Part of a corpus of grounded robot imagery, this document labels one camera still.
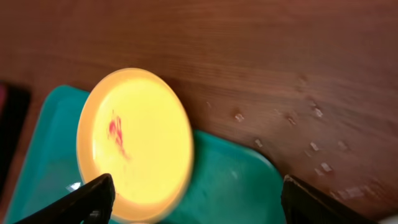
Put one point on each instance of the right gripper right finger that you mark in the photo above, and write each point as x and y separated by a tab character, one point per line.
303	203

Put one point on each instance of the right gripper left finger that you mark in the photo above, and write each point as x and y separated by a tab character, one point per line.
91	202

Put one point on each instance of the yellow-green plate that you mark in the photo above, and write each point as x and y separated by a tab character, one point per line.
134	127

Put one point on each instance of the teal plastic tray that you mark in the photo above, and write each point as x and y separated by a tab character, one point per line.
230	183

